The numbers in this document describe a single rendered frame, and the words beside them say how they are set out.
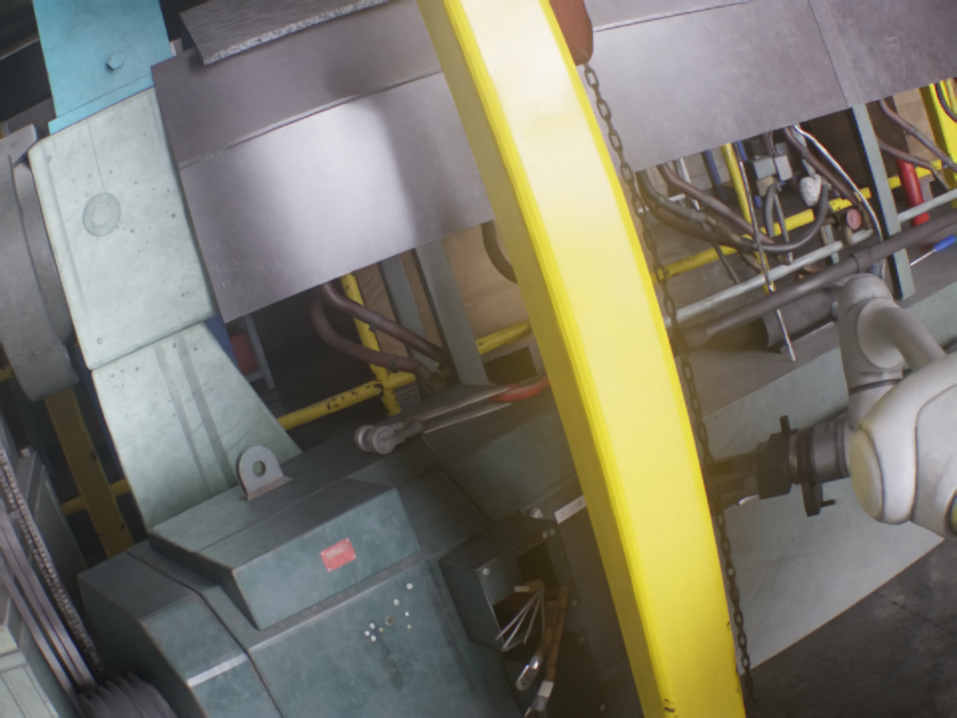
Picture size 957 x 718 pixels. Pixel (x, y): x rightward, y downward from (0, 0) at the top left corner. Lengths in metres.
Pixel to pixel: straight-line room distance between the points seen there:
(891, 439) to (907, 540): 1.59
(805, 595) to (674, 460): 1.34
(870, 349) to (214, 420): 1.09
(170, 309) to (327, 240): 0.28
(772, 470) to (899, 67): 1.18
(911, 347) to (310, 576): 0.80
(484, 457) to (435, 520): 0.12
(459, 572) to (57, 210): 0.95
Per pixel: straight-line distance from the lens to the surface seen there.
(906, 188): 3.06
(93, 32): 2.10
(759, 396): 2.33
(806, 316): 2.50
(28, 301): 1.97
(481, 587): 1.52
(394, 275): 2.45
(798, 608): 2.53
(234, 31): 2.07
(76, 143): 2.07
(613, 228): 1.18
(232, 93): 2.06
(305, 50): 2.09
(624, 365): 1.19
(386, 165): 2.09
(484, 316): 5.08
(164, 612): 1.48
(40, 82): 3.56
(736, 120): 2.33
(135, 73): 2.09
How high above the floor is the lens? 1.33
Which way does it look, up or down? 13 degrees down
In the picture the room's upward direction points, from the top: 19 degrees counter-clockwise
